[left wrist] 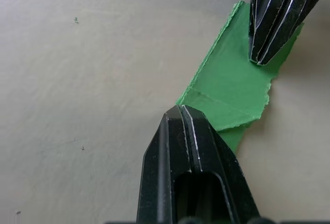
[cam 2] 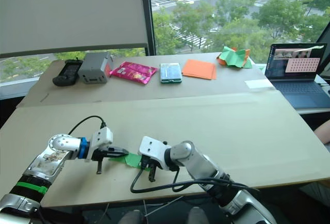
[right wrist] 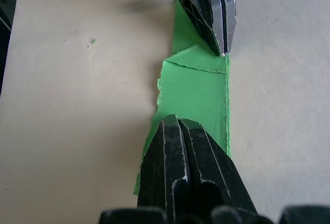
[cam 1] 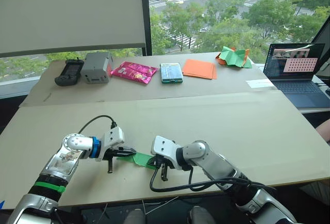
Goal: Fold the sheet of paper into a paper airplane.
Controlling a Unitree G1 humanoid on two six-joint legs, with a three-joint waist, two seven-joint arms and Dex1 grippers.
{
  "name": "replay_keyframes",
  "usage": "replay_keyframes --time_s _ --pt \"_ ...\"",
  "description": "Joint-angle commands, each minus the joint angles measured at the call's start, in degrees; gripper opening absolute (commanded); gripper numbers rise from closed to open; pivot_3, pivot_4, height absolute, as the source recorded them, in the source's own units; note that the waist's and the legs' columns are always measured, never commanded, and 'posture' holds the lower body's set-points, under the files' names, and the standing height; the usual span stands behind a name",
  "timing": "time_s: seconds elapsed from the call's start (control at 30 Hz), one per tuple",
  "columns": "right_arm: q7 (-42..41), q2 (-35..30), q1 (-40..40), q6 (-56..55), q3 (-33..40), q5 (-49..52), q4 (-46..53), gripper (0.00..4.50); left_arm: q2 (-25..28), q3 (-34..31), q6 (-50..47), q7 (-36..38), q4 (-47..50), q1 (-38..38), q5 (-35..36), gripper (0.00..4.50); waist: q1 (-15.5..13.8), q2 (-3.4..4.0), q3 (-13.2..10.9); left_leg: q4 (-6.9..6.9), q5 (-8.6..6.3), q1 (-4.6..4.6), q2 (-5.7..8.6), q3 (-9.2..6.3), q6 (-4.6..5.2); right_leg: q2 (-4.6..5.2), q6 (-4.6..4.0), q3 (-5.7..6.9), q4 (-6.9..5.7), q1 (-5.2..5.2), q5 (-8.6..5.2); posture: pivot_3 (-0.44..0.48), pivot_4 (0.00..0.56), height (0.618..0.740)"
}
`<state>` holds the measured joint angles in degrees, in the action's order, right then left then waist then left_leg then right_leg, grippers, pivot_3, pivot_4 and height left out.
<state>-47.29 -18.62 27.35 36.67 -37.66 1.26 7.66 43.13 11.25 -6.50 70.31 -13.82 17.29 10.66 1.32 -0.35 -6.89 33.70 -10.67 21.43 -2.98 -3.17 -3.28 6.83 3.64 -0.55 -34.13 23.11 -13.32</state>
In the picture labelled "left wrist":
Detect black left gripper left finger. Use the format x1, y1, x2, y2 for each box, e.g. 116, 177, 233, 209
136, 105, 192, 224

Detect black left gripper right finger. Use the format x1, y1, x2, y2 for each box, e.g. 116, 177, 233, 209
181, 104, 261, 224

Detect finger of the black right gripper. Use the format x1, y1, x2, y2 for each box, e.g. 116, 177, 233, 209
248, 0, 304, 65
260, 0, 325, 66

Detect green paper sheet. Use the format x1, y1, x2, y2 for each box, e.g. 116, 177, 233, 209
174, 0, 305, 158

